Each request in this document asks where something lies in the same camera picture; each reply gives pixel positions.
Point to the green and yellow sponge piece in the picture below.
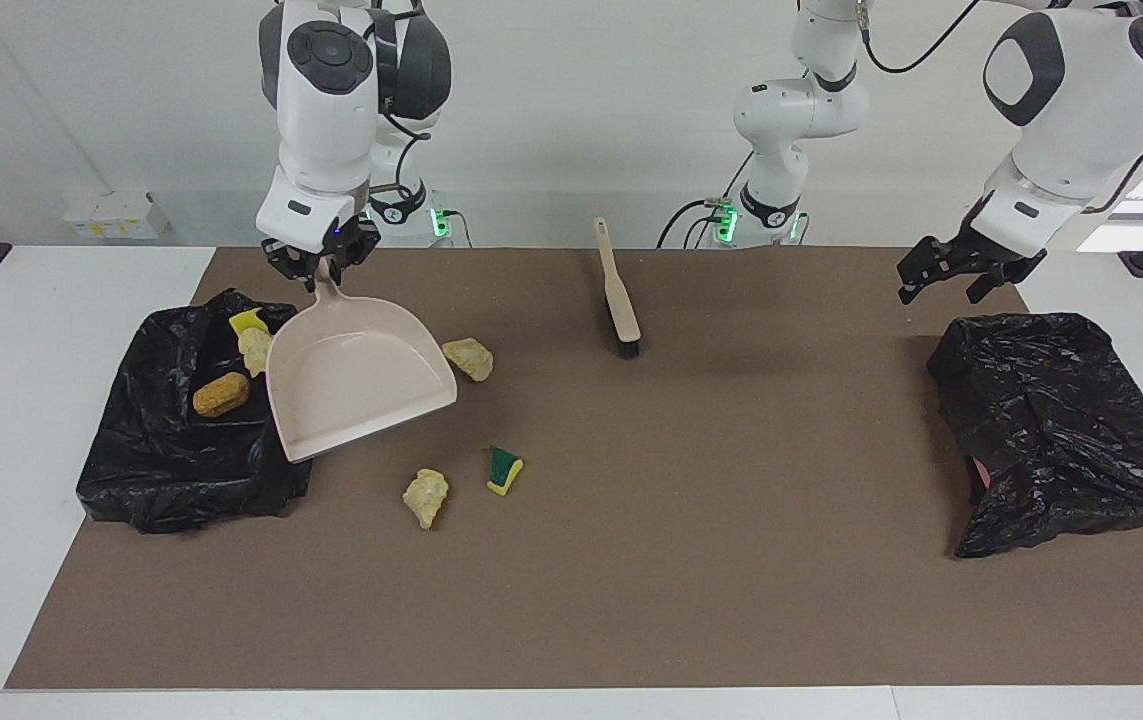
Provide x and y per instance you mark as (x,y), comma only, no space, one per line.
(504,468)

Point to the white power strip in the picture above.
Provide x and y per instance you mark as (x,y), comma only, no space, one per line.
(116,215)

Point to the black trash bag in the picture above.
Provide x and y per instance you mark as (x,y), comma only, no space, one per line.
(161,460)
(1061,430)

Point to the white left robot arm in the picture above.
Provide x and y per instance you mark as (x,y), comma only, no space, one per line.
(1081,130)

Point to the pale foam chunk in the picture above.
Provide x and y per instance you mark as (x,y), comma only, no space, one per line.
(255,350)
(469,358)
(426,495)

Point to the pink bin under bag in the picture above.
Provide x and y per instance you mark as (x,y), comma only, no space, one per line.
(976,472)

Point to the brown foam nugget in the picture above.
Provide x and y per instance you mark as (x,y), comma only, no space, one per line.
(221,395)

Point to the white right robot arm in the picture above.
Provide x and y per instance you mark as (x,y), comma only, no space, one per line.
(326,120)

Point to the beige plastic dustpan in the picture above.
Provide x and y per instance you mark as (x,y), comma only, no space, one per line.
(351,390)

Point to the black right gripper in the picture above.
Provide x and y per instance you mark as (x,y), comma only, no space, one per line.
(331,242)

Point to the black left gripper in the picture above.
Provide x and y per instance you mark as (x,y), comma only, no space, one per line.
(991,250)

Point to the brown table mat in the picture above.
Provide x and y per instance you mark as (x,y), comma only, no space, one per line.
(681,560)

